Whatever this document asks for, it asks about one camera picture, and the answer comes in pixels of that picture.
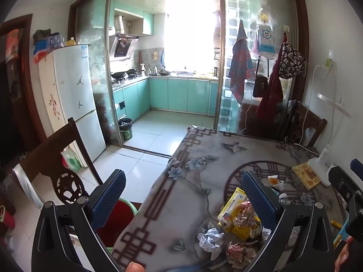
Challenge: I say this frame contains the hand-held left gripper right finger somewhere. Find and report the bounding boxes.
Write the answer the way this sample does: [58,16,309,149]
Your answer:
[242,171,337,272]

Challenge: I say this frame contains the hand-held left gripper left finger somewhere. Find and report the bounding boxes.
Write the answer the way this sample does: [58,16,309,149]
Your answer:
[31,169,127,272]

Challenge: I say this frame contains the red basin with green rim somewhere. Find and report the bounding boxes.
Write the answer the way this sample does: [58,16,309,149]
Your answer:
[98,198,138,248]

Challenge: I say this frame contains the black shoulder bag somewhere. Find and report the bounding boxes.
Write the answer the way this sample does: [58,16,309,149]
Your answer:
[252,57,269,98]

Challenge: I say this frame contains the green trash bin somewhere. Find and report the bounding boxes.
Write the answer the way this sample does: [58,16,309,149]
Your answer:
[118,118,134,141]

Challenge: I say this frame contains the person's right hand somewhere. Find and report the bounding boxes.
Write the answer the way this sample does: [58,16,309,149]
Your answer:
[334,236,358,272]

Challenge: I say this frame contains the person's left hand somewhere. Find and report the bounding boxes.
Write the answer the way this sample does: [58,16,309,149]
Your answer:
[125,261,146,272]

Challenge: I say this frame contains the crumpled pink wrapper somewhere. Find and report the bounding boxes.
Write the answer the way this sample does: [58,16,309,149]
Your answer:
[233,201,256,226]

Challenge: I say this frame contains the white desk lamp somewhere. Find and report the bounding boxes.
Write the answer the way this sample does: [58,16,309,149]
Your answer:
[307,92,353,187]

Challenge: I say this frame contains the green detergent bottle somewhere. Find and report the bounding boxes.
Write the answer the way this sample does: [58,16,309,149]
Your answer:
[61,147,83,172]

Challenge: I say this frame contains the crumpled red white wrapper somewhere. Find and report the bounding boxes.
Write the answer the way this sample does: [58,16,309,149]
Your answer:
[226,241,257,269]

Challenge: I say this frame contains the crumpled white paper ball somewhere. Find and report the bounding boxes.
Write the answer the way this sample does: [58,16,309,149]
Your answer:
[197,227,225,253]

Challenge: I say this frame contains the carved dark wooden chair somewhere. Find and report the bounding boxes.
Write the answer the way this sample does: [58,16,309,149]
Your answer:
[9,117,104,206]

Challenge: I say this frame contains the clear plastic sheet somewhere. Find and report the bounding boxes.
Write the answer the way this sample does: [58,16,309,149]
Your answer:
[12,164,44,211]

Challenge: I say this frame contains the white refrigerator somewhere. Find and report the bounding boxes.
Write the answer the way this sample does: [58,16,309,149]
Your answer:
[38,45,107,168]

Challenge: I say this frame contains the red hanging garment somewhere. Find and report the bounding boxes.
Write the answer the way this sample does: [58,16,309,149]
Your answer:
[255,32,285,117]

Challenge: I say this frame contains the black white patterned bag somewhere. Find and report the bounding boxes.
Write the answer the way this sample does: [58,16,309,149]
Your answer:
[278,42,307,79]

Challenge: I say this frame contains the teal kitchen base cabinets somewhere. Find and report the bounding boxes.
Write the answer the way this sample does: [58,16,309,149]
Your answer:
[112,76,219,121]

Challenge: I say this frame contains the dark wooden door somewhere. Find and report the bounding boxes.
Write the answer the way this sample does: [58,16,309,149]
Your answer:
[0,14,46,177]

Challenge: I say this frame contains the plaid apron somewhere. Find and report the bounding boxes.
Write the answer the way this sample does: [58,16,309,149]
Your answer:
[228,20,256,104]

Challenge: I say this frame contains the black range hood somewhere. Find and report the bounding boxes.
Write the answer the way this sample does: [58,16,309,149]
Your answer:
[109,33,140,62]

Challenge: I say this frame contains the blue smiley face bag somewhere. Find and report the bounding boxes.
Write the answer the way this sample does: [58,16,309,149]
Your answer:
[256,24,276,61]

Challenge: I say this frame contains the red blue plastic bag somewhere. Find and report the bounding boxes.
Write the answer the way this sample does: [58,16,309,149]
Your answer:
[33,41,55,63]

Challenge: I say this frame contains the blue storage box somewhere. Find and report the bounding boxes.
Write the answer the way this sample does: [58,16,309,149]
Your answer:
[47,34,64,49]

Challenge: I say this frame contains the dark bag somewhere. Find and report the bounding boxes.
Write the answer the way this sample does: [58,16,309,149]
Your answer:
[32,29,52,45]

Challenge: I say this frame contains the white power cable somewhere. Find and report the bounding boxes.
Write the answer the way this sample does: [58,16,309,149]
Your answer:
[295,65,327,148]

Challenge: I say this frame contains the silver vent duct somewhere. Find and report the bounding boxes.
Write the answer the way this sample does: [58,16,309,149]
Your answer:
[114,15,125,35]

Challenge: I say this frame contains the teal kitchen wall cabinets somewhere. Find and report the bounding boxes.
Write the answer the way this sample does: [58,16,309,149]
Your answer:
[113,1,155,37]

